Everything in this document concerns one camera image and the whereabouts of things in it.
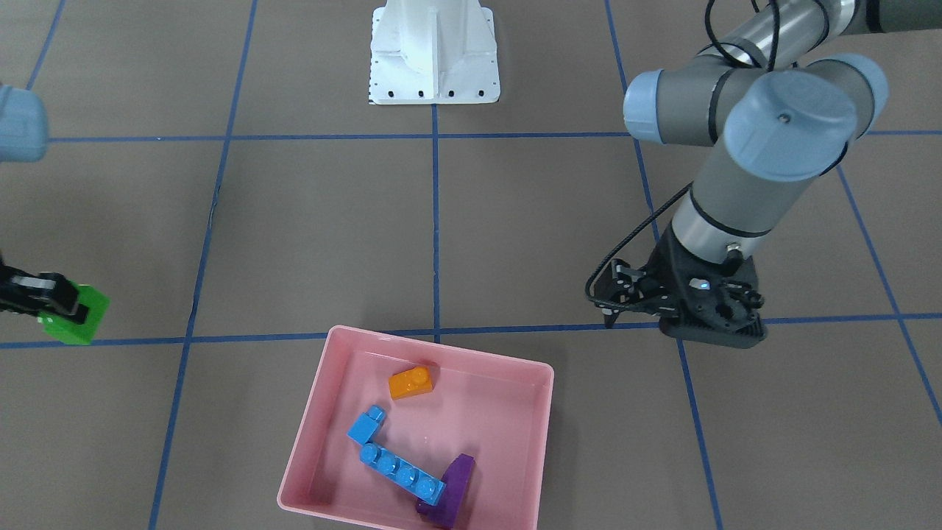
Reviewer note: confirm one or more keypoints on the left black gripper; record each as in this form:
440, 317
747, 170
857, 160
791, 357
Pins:
660, 270

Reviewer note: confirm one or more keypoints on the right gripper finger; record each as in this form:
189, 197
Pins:
23, 293

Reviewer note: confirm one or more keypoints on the green toy block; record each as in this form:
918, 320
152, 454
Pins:
81, 327

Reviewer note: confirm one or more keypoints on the pink plastic box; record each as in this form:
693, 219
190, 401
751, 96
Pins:
495, 408

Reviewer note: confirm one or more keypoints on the orange toy block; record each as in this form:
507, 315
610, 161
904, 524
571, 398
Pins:
409, 383

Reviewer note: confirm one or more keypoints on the purple toy block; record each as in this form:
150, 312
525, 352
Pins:
456, 481

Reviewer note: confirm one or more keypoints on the long blue toy block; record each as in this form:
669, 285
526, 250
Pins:
423, 486

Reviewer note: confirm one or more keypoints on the small blue toy block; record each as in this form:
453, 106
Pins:
367, 425

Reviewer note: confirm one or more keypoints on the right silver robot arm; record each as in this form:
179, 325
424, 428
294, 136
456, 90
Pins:
24, 139

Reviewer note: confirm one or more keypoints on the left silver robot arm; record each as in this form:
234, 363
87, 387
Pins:
772, 128

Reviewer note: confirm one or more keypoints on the white pedestal column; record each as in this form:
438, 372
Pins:
433, 53

